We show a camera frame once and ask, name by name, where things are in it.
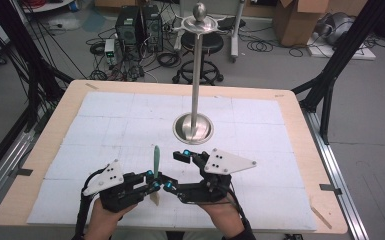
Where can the black swivel stool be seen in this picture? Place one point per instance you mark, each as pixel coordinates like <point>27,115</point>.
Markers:
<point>201,46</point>

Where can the steel utensil stand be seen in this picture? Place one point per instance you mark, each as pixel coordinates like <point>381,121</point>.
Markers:
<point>196,83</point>

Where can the cardboard box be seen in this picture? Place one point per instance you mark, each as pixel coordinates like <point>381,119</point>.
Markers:
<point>300,23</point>

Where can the grey round appliance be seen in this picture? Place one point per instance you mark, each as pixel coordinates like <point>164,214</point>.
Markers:
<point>336,28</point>

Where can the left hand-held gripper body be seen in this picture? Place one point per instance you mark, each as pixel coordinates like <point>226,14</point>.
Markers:
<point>120,196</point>

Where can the white grid mat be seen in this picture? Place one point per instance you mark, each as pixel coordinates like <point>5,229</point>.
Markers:
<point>113,126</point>

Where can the aluminium rail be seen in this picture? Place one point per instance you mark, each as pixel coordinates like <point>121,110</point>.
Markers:
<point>3,173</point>
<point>333,166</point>

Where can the person's right hand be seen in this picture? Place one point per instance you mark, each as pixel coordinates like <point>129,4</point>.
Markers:
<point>223,218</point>

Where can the white flat board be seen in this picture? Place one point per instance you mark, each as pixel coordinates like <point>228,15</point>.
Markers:
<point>363,53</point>

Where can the black tape strip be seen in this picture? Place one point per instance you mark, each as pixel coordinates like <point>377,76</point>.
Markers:
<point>21,172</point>
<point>330,188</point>

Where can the person's left hand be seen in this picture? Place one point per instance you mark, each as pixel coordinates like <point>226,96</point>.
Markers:
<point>106,223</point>

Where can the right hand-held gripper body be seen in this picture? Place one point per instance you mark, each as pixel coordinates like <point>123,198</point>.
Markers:
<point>210,190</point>

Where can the black computer tower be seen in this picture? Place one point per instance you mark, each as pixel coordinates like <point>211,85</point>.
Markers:
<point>152,28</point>
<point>126,25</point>

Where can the white power supply unit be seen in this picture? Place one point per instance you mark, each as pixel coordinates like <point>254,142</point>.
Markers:
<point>109,50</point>

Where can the white metal stand leg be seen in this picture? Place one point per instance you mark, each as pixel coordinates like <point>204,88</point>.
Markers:
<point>235,33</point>

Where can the tan tape strip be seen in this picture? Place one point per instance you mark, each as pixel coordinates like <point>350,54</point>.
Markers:
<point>91,86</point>

